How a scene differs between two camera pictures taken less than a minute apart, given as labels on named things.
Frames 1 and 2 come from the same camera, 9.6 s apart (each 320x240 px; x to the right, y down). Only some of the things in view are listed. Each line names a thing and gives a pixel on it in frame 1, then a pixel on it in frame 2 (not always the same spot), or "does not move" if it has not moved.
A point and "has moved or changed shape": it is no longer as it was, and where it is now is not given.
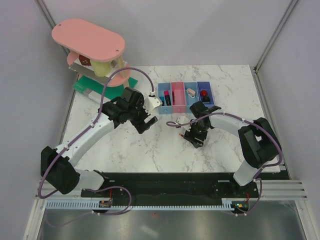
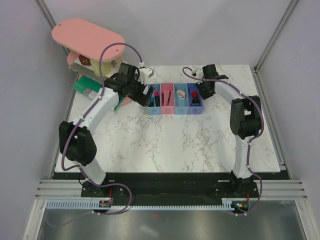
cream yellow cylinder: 101,68 does not move
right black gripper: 190,136 -> 204,96
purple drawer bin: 208,87 -> 194,108
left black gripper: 140,125 -> 142,99
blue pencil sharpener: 206,100 -> 195,100
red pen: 173,100 has moved or changed shape
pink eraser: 191,92 -> 181,94
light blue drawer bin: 165,109 has moved or changed shape
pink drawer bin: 180,105 -> 167,98
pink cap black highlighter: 167,98 -> 157,98
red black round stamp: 203,92 has moved or changed shape
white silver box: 116,67 does not move
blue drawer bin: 189,100 -> 181,105
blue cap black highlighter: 162,99 has moved or changed shape
